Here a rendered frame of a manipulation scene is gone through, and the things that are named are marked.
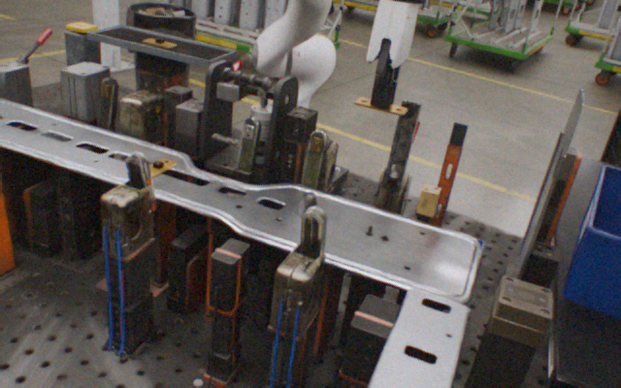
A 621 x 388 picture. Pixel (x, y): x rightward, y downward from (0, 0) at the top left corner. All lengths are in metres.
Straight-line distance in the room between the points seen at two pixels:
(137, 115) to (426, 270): 0.75
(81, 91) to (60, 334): 0.56
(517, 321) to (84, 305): 0.89
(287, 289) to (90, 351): 0.50
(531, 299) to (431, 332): 0.15
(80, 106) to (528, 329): 1.10
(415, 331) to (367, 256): 0.19
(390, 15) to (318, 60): 0.73
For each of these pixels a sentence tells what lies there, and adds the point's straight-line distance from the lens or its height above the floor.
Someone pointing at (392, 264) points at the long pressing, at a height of 1.00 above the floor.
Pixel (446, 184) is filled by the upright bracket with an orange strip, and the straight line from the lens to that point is 1.13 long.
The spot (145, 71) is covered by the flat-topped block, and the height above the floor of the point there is 1.09.
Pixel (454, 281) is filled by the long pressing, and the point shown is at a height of 1.00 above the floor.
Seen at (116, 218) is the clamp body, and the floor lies 1.01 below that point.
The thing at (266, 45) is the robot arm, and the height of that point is 1.18.
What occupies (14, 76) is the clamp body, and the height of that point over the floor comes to 1.04.
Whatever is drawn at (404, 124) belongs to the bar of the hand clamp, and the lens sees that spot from 1.11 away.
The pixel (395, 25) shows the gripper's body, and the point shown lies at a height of 1.39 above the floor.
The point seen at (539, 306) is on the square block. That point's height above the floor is 1.06.
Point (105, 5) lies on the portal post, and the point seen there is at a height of 0.56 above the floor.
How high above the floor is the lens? 1.53
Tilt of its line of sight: 27 degrees down
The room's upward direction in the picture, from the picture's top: 8 degrees clockwise
